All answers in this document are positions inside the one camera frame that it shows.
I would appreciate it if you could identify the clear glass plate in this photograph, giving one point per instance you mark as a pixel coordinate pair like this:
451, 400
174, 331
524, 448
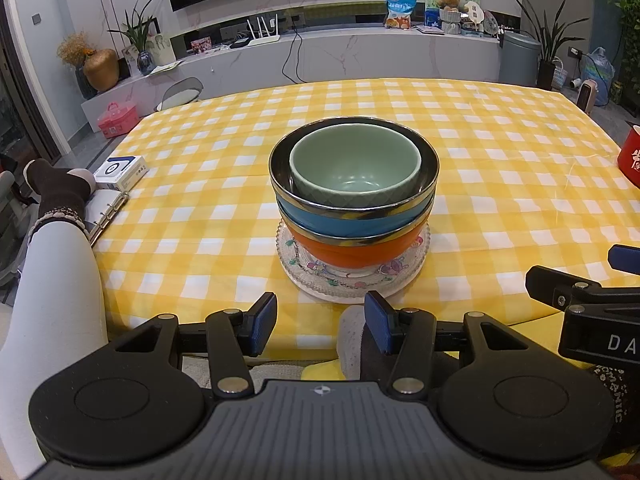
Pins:
300, 280

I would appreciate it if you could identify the blue snack bag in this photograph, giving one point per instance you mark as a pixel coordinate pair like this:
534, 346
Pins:
400, 10

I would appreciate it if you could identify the white hand fan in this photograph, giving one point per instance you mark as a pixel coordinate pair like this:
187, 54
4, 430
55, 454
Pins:
474, 15

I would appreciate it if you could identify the red mug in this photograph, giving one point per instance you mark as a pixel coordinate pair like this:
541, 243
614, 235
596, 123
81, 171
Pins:
631, 157

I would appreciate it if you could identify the potted long leaf plant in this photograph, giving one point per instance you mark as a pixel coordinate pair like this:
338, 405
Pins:
546, 75

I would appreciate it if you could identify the white woven basket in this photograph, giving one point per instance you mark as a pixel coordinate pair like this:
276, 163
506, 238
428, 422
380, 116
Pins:
560, 77

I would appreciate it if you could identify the small pink heater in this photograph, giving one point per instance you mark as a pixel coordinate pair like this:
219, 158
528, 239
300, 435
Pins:
589, 97

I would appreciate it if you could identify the grey trash bin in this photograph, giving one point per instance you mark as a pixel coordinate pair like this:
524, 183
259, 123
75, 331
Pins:
520, 60

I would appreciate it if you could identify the person's left leg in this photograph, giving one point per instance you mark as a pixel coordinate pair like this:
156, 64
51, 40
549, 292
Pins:
50, 310

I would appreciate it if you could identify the white fruit painted plate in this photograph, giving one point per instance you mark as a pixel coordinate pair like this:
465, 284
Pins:
340, 297

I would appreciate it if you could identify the wall socket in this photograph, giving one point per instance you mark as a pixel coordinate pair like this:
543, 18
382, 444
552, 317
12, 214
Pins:
575, 52

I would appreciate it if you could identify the white box with blue label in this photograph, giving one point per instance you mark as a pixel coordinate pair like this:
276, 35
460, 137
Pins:
120, 170

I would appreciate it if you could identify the green plant in glass vase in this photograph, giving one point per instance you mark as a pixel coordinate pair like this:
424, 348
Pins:
145, 62

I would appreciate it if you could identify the white router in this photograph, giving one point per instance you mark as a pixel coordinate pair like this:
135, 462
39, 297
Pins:
264, 40

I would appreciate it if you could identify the blue water bottle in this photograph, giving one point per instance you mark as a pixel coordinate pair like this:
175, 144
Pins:
600, 72

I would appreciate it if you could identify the small black box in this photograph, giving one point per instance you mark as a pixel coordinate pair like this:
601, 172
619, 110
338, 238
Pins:
240, 43

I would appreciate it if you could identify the pink storage box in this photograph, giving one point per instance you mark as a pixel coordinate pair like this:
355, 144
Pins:
117, 122

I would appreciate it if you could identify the dried yellow flower bunch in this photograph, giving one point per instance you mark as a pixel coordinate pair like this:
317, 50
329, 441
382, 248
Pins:
74, 49

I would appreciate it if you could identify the gold vase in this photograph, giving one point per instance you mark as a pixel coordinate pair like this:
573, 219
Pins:
101, 71

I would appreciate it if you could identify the orange steel bowl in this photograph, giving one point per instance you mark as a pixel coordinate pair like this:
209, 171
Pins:
340, 255

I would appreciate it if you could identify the blue steel bowl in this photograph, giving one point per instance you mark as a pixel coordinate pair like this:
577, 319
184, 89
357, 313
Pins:
320, 220

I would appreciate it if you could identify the teddy bear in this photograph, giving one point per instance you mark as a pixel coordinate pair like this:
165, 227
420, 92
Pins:
450, 2

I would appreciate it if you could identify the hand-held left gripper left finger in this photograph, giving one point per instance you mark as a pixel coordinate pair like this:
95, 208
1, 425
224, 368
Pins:
265, 322

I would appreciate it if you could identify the white printed canister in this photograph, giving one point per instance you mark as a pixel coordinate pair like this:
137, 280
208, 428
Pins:
164, 50

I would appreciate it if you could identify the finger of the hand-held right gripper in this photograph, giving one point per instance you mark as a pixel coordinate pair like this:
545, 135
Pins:
625, 257
550, 282

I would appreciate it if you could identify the yellow checkered tablecloth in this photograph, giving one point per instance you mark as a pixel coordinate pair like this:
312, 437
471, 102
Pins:
200, 185

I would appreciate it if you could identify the grey chair with white cushion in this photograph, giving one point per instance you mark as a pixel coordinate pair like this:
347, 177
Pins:
179, 97

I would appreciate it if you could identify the green ceramic bowl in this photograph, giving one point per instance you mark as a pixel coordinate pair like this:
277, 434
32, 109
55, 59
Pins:
350, 160

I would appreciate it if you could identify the dark printed cloth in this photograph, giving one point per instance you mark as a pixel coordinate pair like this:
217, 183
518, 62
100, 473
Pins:
617, 410

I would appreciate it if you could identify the bushy green plant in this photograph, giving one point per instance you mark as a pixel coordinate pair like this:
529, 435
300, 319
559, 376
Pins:
627, 25

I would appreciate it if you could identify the papers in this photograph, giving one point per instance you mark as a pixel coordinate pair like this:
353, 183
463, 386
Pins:
165, 67

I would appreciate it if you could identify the pink photo frame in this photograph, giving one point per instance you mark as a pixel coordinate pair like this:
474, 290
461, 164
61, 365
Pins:
201, 45

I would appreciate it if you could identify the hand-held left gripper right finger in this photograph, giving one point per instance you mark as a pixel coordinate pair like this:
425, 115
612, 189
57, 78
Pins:
378, 322

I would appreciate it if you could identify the dark vase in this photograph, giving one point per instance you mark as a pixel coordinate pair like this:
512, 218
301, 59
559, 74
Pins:
84, 85

